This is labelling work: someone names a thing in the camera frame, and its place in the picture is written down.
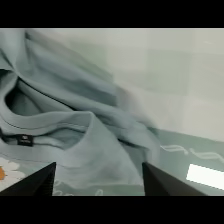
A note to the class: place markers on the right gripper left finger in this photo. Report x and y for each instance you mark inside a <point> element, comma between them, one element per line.
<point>38,183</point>

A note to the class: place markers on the pale blue T-shirt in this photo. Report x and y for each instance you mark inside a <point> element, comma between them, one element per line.
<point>66,110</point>

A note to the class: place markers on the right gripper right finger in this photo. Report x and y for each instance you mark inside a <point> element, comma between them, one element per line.
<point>162,183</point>

